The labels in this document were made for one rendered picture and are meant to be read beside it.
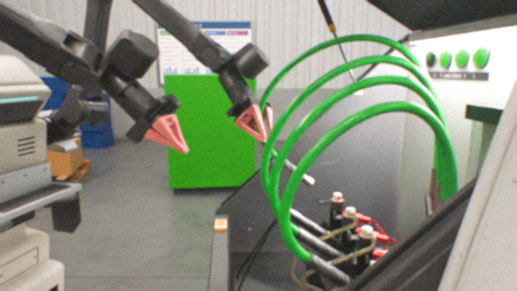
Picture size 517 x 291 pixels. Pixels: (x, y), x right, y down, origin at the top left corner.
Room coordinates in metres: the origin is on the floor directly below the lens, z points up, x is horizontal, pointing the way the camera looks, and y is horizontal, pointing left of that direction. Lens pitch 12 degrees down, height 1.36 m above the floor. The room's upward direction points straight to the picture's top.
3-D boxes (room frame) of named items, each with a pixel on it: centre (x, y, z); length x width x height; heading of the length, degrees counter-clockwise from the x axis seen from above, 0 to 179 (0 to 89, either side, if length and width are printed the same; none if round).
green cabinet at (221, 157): (4.30, 0.57, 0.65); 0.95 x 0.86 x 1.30; 97
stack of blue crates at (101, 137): (6.45, 3.32, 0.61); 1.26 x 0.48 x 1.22; 89
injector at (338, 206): (0.70, -0.14, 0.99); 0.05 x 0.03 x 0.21; 95
